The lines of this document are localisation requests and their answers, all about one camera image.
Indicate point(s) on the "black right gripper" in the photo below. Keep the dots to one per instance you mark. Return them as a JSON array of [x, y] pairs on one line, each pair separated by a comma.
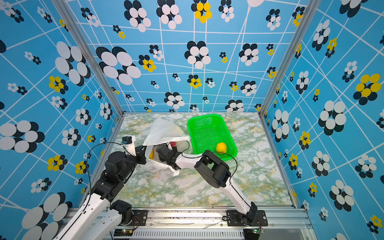
[[175, 150]]

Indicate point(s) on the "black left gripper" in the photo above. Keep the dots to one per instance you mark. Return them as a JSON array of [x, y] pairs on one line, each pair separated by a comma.
[[140, 154]]

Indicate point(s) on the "white plastic bag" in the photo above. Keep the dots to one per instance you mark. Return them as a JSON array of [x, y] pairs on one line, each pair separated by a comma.
[[162, 132]]

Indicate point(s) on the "wrinkled yellow toy fruit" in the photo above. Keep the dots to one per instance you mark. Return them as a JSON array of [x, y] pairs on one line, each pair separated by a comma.
[[221, 148]]

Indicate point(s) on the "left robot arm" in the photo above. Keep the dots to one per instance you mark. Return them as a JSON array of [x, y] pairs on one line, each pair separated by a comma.
[[100, 214]]

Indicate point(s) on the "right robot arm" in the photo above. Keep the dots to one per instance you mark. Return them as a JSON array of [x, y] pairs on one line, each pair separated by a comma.
[[216, 173]]

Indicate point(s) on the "yellow toy mango left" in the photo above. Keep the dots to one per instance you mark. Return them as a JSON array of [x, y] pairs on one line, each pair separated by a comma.
[[152, 155]]

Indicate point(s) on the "green plastic basket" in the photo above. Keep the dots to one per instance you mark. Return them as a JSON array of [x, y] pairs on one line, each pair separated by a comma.
[[207, 131]]

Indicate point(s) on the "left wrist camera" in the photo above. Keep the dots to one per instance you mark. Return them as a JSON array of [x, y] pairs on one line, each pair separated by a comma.
[[128, 144]]

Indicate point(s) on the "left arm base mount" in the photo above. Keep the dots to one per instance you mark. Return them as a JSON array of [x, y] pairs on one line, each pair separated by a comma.
[[134, 218]]

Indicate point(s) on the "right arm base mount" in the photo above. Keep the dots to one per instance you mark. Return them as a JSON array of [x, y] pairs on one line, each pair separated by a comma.
[[236, 219]]

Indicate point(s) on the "left aluminium frame post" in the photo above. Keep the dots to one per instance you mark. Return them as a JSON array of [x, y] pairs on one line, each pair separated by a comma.
[[80, 40]]

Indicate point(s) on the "aluminium frame post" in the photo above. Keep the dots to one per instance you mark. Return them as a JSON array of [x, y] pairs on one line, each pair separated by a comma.
[[80, 40], [288, 57]]

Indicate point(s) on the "front aluminium rail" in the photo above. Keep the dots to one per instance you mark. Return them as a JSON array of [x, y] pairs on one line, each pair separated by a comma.
[[285, 223]]

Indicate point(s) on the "right aluminium frame post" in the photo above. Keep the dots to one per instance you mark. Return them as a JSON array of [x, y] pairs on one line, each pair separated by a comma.
[[288, 57]]

